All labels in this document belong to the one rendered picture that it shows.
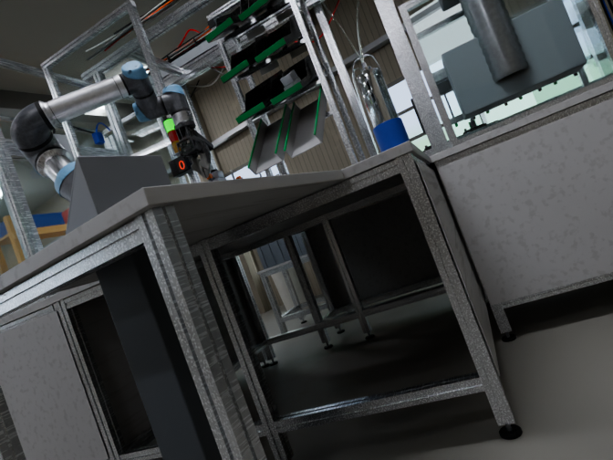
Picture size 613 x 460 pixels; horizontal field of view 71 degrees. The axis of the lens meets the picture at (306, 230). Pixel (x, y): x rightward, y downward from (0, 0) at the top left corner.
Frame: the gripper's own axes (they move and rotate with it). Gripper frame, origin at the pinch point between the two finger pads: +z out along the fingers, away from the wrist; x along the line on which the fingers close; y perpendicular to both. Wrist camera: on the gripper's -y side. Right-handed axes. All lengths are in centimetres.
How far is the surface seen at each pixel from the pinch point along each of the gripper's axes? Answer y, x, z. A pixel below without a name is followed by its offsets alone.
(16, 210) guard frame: 15, -82, -18
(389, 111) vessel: -81, 64, -10
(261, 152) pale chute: -5.4, 22.0, 0.0
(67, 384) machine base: 17, -85, 57
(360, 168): 20, 60, 23
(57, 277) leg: 80, 8, 27
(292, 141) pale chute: -1.8, 36.3, 2.0
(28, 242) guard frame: 15, -81, -3
